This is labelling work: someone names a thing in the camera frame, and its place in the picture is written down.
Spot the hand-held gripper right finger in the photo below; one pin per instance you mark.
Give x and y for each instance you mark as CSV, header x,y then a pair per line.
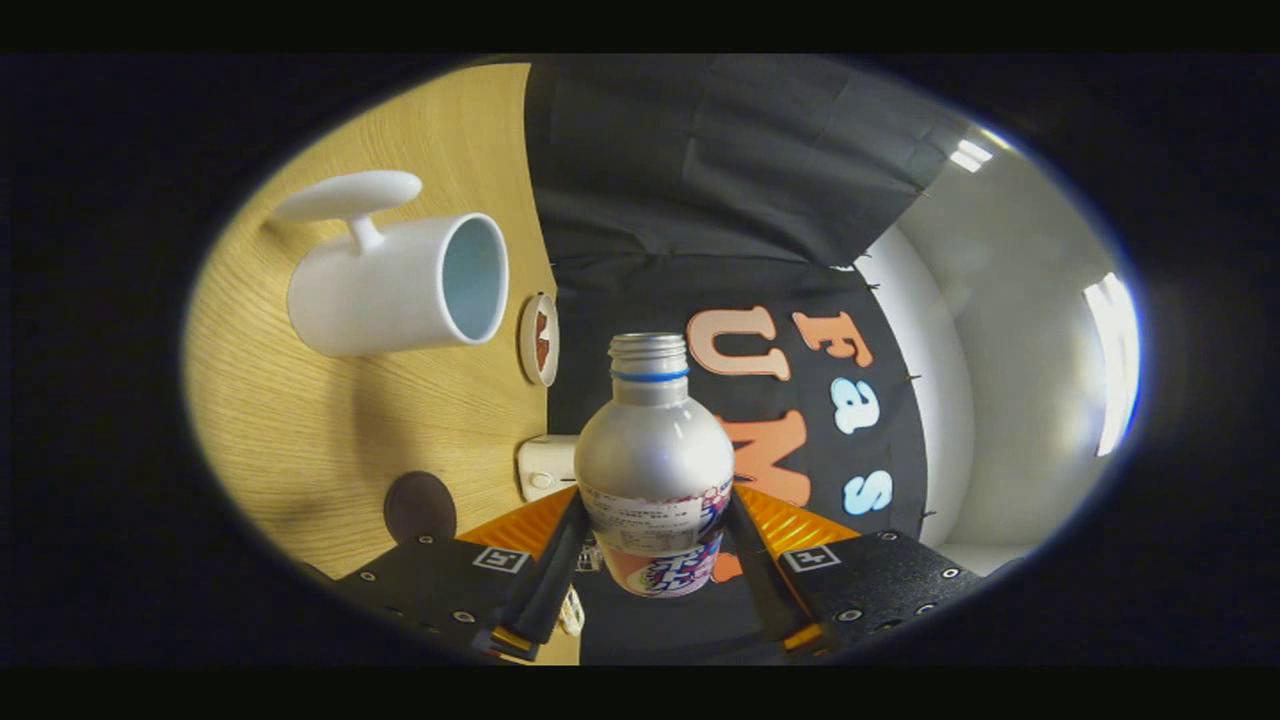
x,y
762,580

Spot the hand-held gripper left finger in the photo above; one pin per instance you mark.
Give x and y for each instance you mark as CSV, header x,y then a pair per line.
x,y
555,580

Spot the silver juice bottle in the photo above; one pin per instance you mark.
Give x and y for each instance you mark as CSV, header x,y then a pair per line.
x,y
655,450

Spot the white cup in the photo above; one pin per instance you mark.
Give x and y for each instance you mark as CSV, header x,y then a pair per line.
x,y
380,290

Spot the small cream white appliance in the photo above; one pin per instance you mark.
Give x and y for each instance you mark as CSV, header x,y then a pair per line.
x,y
545,467

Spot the small white snack dish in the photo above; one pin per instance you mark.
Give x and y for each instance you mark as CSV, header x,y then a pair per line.
x,y
539,340

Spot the wooden table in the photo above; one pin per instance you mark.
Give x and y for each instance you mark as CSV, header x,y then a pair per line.
x,y
300,420

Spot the ceiling tube light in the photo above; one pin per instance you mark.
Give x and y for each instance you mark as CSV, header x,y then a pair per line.
x,y
970,155

